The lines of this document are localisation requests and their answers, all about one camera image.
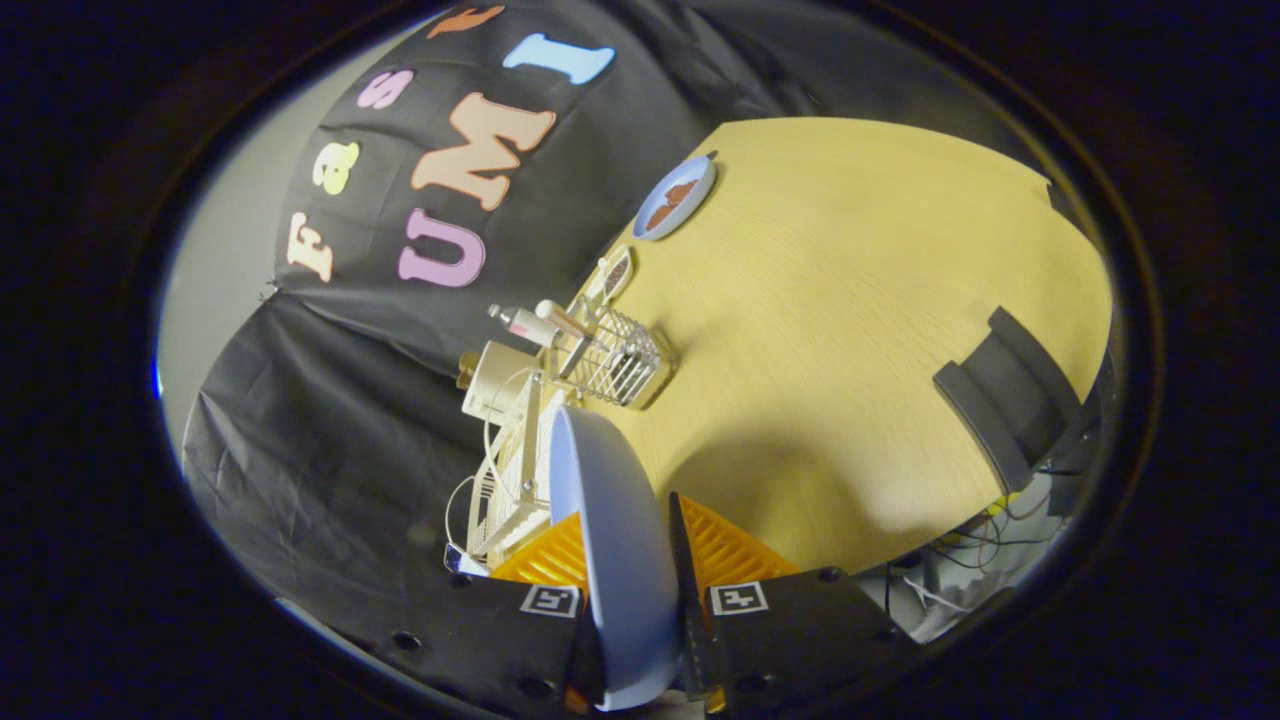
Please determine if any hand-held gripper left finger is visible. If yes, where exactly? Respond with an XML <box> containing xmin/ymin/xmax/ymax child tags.
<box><xmin>340</xmin><ymin>512</ymin><xmax>606</xmax><ymax>716</ymax></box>

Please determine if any blue plate with brown food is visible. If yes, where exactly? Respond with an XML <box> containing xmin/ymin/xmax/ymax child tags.
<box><xmin>632</xmin><ymin>152</ymin><xmax>719</xmax><ymax>242</ymax></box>

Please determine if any light handle spoon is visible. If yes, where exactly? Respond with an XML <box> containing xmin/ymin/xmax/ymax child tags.
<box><xmin>535</xmin><ymin>298</ymin><xmax>596</xmax><ymax>381</ymax></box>

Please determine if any white pink handle utensil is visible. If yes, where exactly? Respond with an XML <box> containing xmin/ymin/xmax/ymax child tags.
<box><xmin>487</xmin><ymin>304</ymin><xmax>561</xmax><ymax>348</ymax></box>

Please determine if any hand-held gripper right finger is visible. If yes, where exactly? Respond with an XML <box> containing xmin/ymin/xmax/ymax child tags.
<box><xmin>668</xmin><ymin>490</ymin><xmax>916</xmax><ymax>713</ymax></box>

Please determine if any white wire basket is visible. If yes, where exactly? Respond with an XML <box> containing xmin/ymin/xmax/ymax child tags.
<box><xmin>555</xmin><ymin>305</ymin><xmax>668</xmax><ymax>409</ymax></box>

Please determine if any beige cup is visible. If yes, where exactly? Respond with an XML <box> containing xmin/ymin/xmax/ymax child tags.
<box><xmin>458</xmin><ymin>340</ymin><xmax>546</xmax><ymax>426</ymax></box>

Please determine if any light blue plate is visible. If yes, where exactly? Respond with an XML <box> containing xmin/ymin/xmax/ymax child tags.
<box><xmin>548</xmin><ymin>405</ymin><xmax>686</xmax><ymax>713</ymax></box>

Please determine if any white cable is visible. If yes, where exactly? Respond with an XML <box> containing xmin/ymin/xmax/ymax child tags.
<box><xmin>900</xmin><ymin>570</ymin><xmax>1001</xmax><ymax>643</ymax></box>

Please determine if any tangle of black cables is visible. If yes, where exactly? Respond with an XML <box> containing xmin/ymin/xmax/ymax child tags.
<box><xmin>880</xmin><ymin>470</ymin><xmax>1076</xmax><ymax>611</ymax></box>

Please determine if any black backdrop cloth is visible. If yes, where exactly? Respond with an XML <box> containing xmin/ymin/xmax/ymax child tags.
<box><xmin>180</xmin><ymin>0</ymin><xmax>1051</xmax><ymax>626</ymax></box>

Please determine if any white wire dish rack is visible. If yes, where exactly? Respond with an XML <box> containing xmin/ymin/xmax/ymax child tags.
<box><xmin>445</xmin><ymin>370</ymin><xmax>573</xmax><ymax>576</ymax></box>

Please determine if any small dish with brown food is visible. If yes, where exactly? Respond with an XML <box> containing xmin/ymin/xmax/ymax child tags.
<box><xmin>585</xmin><ymin>245</ymin><xmax>637</xmax><ymax>311</ymax></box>

